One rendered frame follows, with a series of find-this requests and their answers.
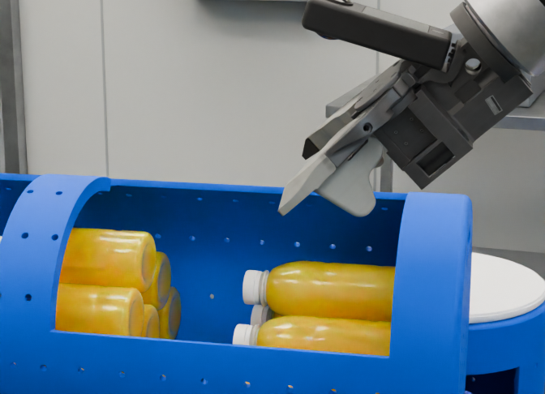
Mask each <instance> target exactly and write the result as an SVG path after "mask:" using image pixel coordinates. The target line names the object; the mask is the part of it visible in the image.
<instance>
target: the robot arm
mask: <svg viewBox="0 0 545 394"><path fill-rule="evenodd" d="M464 1H465V2H462V3H461V4H459V5H458V6H457V7H456V8H455V9H453V10H452V11H451V12H450V13H449V14H450V16H451V18H452V20H453V22H454V23H455V25H456V26H457V28H458V30H459V31H460V32H461V34H462V35H463V36H464V37H463V38H462V39H461V40H457V42H456V44H455V43H452V44H451V40H452V33H451V32H450V31H447V30H444V29H441V28H437V27H433V26H431V25H428V24H423V23H420V22H418V21H415V20H412V19H407V18H405V17H401V16H399V15H394V14H391V13H388V12H386V11H381V10H378V9H375V8H372V7H369V6H365V5H362V4H359V3H356V2H352V1H351V0H308V1H307V4H306V7H305V11H304V13H303V18H302V26H303V27H304V28H305V29H307V30H310V31H313V32H315V33H316V34H318V35H319V36H321V37H323V38H324V39H327V40H342V41H346V42H349V43H352V44H355V45H359V46H362V47H365V48H368V49H372V50H375V51H378V52H381V53H383V54H388V55H391V56H394V57H396V58H401V59H400V60H398V61H396V62H395V63H393V64H392V65H391V66H390V67H389V68H388V69H387V70H385V71H384V72H383V73H381V74H380V75H379V76H378V77H377V78H375V79H374V80H373V81H372V82H371V83H370V84H369V85H368V86H367V87H366V88H364V89H363V90H362V91H361V92H360V93H359V94H357V95H356V96H355V97H354V98H352V99H351V100H350V101H348V102H347V103H346V104H345V105H343V106H342V108H340V109H339V110H338V111H337V112H336V113H335V114H333V115H332V116H331V117H330V118H329V119H327V120H326V121H325V122H324V123H323V124H321V125H320V126H319V127H318V128H317V129H316V130H314V131H313V132H312V133H311V134H310V135H308V136H307V138H306V139H305V144H304V147H303V154H302V157H303V158H304V159H305V160H307V159H308V158H310V157H311V156H313V155H315V154H316V153H317V152H319V153H318V154H317V155H316V156H315V157H313V158H312V159H311V160H310V161H309V162H308V163H307V164H306V165H305V166H304V167H303V168H302V169H301V170H300V171H299V172H298V173H297V174H296V175H295V176H294V177H293V178H292V179H291V180H290V181H289V182H287V183H286V184H285V188H284V190H283V194H282V197H281V202H280V205H279V208H278V212H279V213H280V214H281V216H284V215H285V214H286V213H288V212H289V211H290V210H292V209H293V208H294V207H295V206H297V205H298V204H299V203H300V202H302V201H303V200H304V199H305V198H306V197H307V196H308V195H309V194H310V193H311V192H312V191H314V192H315V193H316V194H318V195H320V196H322V197H324V198H325V199H326V200H328V201H330V202H331V203H334V204H335V205H337V206H338V207H339V208H341V209H343V210H345V211H346V212H348V213H349V214H351V215H353V216H356V217H363V216H366V215H368V214H369V213H370V212H371V211H372V210H373V208H374V207H375V196H374V193H373V190H372V188H371V184H370V180H369V176H370V173H371V171H372V170H373V169H374V168H379V167H380V166H381V165H382V164H383V163H384V155H383V147H382V144H383V145H384V146H385V147H386V148H387V151H386V153H387V154H388V156H389V157H390V158H391V159H392V160H393V161H394V162H395V163H396V164H397V166H398V167H399V168H400V169H401V170H402V171H405V172H406V173H407V174H408V175H409V177H410V178H411V179H412V180H413V181H414V182H415V183H416V184H417V186H418V187H419V188H420V189H421V190H422V189H424V188H425V187H426V186H428V185H429V184H430V183H431V182H433V181H434V180H435V179H436V178H438V177H439V176H440V175H441V174H442V173H443V172H445V171H446V170H447V169H449V168H450V167H451V166H452V165H454V164H455V163H456V162H458V161H459V160H460V159H461V158H462V157H463V156H464V155H466V154H467V153H468V152H470V151H471V150H472V149H473V148H474V146H473V143H474V141H475V140H476V139H478V138H479V137H480V136H481V135H483V134H484V133H485V132H487V131H488V130H489V129H491V128H492V127H493V126H494V125H495V124H496V123H497V122H499V121H500V120H501V119H502V118H504V117H505V116H506V115H508V114H509V113H510V112H512V111H513V110H514V109H516V108H517V107H518V106H519V105H520V104H521V103H522V102H523V101H525V100H526V99H527V98H529V97H530V96H531V95H533V94H534V93H533V91H532V90H531V82H530V81H529V80H528V79H527V78H526V77H525V76H524V75H523V74H522V72H521V71H520V70H519V69H520V68H521V69H522V70H523V71H524V72H525V73H527V74H528V75H530V76H534V77H537V76H539V75H540V74H541V73H542V72H544V71H545V0H464ZM450 45H451V46H452V47H454V49H452V50H451V53H450V52H448V50H449V47H450ZM447 55H448V56H449V57H451V58H449V59H448V63H445V59H446V57H447ZM471 58H475V59H478V60H479V61H480V63H479V64H478V65H477V66H468V65H467V64H466V62H467V61H468V60H469V59H471ZM322 148H323V149H322ZM321 149H322V150H321ZM320 150H321V151H320ZM350 155H351V156H352V157H351V158H350V159H349V160H348V157H349V156H350ZM444 164H445V165H444ZM442 165H444V166H443V167H441V166H442ZM440 167H441V168H440ZM437 169H439V170H437ZM436 170H437V171H436ZM434 172H435V173H434ZM430 175H431V176H430ZM429 176H430V177H429Z"/></svg>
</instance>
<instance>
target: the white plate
mask: <svg viewBox="0 0 545 394"><path fill-rule="evenodd" d="M544 300H545V281H544V280H543V279H542V278H541V277H540V276H539V275H538V274H537V273H536V272H534V271H532V270H530V269H529V268H527V267H525V266H523V265H520V264H519V263H514V262H512V261H510V260H507V259H502V258H498V257H495V256H490V255H483V254H478V253H472V262H471V284H470V318H469V323H486V322H492V321H498V320H503V319H510V318H513V317H516V316H519V315H523V314H525V313H527V312H529V311H532V310H533V309H535V308H536V307H538V306H539V305H540V304H542V303H543V301H544Z"/></svg>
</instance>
